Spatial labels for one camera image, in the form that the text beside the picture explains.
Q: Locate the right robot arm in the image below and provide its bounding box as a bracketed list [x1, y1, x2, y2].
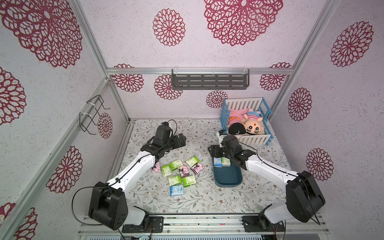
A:
[208, 135, 326, 226]

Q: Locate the blue tissue pack bottom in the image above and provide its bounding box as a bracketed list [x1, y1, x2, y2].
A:
[170, 185, 184, 197]

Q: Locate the pink tissue pack left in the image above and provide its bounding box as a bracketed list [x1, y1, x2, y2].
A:
[152, 162, 161, 173]

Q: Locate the teal storage box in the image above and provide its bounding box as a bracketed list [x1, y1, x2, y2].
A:
[209, 145, 243, 188]

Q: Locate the black wire wall rack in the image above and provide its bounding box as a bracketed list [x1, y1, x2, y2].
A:
[78, 95, 111, 136]

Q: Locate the grey wall shelf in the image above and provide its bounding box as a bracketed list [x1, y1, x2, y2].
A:
[171, 69, 250, 90]

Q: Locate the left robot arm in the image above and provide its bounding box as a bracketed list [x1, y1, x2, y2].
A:
[88, 122, 186, 231]

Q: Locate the pink kuromi pack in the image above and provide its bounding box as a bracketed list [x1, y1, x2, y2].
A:
[191, 162, 204, 175]
[178, 166, 190, 178]

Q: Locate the blue tissue pack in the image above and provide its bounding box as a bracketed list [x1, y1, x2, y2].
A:
[213, 158, 223, 168]
[170, 185, 184, 197]

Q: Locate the pink plush doll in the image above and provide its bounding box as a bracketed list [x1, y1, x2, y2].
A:
[227, 108, 253, 135]

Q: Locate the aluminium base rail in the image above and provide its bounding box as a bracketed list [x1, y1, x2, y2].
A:
[77, 213, 331, 236]

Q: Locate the blue white toy crib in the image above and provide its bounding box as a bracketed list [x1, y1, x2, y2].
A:
[220, 98, 273, 146]

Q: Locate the green tissue pack top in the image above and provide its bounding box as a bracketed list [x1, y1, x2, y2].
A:
[222, 157, 231, 167]

